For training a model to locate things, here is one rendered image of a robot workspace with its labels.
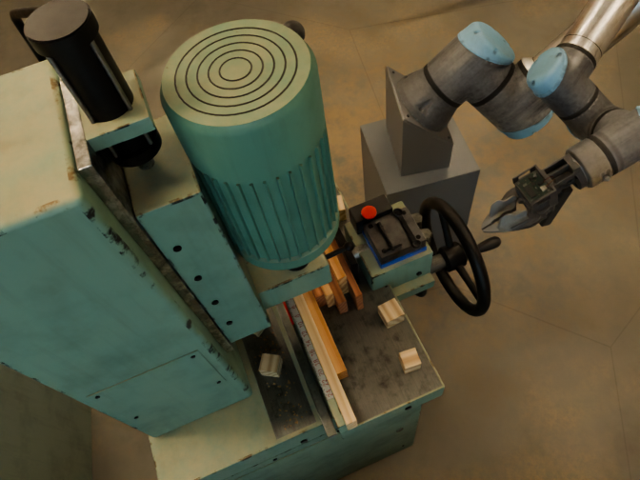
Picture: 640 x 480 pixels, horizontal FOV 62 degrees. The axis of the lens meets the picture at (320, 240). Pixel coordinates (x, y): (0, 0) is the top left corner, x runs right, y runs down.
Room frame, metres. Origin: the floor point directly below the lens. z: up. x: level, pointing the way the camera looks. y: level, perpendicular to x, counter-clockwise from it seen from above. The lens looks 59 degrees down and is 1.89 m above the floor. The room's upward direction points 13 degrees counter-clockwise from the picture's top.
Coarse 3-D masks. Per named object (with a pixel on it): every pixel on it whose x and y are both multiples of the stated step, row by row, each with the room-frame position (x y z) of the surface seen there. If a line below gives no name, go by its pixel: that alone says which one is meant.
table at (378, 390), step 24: (336, 192) 0.71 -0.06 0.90; (360, 288) 0.46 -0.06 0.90; (384, 288) 0.45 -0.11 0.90; (408, 288) 0.45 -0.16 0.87; (336, 312) 0.42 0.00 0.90; (360, 312) 0.41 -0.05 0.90; (336, 336) 0.37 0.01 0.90; (360, 336) 0.36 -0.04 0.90; (384, 336) 0.35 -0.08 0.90; (408, 336) 0.34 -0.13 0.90; (360, 360) 0.31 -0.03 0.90; (384, 360) 0.30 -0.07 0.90; (360, 384) 0.27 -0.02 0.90; (384, 384) 0.26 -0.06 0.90; (408, 384) 0.25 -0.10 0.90; (432, 384) 0.24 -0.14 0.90; (360, 408) 0.23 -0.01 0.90; (384, 408) 0.22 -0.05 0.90; (408, 408) 0.22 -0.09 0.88
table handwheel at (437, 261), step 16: (432, 208) 0.61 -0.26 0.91; (448, 208) 0.58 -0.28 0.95; (448, 224) 0.57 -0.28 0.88; (464, 224) 0.53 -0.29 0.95; (432, 240) 0.62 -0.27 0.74; (448, 240) 0.55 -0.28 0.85; (464, 240) 0.49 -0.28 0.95; (432, 256) 0.54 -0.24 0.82; (448, 256) 0.52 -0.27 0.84; (464, 256) 0.51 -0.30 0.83; (480, 256) 0.46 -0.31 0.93; (432, 272) 0.50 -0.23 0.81; (448, 272) 0.55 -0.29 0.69; (464, 272) 0.48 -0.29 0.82; (480, 272) 0.43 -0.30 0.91; (448, 288) 0.51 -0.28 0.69; (480, 288) 0.41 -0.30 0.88; (464, 304) 0.45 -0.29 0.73; (480, 304) 0.40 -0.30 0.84
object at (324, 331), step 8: (304, 296) 0.45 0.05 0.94; (312, 296) 0.45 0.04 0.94; (312, 304) 0.43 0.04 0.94; (312, 312) 0.41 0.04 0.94; (320, 312) 0.41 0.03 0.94; (320, 320) 0.40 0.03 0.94; (320, 328) 0.38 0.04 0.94; (328, 328) 0.38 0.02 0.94; (328, 336) 0.36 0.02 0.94; (328, 344) 0.35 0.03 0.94; (328, 352) 0.33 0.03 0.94; (336, 352) 0.33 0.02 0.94; (336, 360) 0.31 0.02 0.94; (336, 368) 0.30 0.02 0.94; (344, 368) 0.29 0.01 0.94; (344, 376) 0.29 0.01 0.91
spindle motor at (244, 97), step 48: (192, 48) 0.51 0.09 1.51; (240, 48) 0.50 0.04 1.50; (288, 48) 0.48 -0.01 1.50; (192, 96) 0.44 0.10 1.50; (240, 96) 0.42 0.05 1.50; (288, 96) 0.41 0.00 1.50; (192, 144) 0.40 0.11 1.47; (240, 144) 0.38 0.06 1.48; (288, 144) 0.39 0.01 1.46; (240, 192) 0.38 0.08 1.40; (288, 192) 0.39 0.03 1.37; (240, 240) 0.41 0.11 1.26; (288, 240) 0.38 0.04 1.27
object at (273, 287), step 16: (320, 256) 0.46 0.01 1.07; (256, 272) 0.46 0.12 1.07; (272, 272) 0.45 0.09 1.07; (288, 272) 0.44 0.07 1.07; (304, 272) 0.44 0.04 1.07; (320, 272) 0.44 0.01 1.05; (256, 288) 0.43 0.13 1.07; (272, 288) 0.42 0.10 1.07; (288, 288) 0.42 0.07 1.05; (304, 288) 0.43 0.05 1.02; (272, 304) 0.42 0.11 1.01
